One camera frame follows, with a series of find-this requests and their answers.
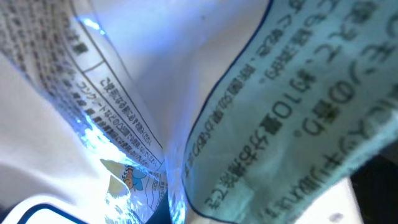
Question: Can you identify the cream snack bag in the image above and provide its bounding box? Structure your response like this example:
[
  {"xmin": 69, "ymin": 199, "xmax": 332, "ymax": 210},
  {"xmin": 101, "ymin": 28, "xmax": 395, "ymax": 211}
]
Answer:
[{"xmin": 1, "ymin": 0, "xmax": 397, "ymax": 223}]

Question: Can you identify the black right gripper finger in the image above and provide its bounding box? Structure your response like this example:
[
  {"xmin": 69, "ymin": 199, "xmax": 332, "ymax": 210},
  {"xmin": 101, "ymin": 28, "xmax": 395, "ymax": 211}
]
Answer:
[{"xmin": 351, "ymin": 142, "xmax": 397, "ymax": 224}]

